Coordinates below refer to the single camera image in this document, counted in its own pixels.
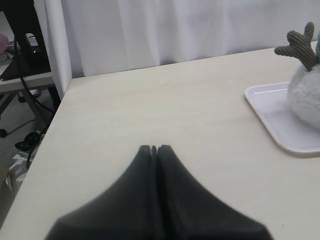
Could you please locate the white square tray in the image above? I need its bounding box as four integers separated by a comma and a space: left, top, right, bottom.
244, 82, 320, 158

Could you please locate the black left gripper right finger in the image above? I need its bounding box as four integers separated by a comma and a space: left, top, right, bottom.
156, 145, 273, 240

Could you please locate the grey side desk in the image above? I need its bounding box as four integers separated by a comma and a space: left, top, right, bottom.
0, 72, 60, 128

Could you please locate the white backdrop curtain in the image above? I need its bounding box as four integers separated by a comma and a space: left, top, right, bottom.
34, 0, 320, 97

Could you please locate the black hanging cable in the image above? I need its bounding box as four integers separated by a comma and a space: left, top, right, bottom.
13, 34, 55, 171

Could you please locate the black monitor stand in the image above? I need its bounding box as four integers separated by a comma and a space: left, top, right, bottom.
0, 0, 51, 81

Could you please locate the black power strip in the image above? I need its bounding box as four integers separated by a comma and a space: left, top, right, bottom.
14, 131, 41, 152

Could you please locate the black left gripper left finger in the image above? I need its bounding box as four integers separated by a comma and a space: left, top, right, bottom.
46, 145, 165, 240

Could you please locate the white plush snowman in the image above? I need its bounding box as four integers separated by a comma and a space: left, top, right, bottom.
274, 22, 320, 129

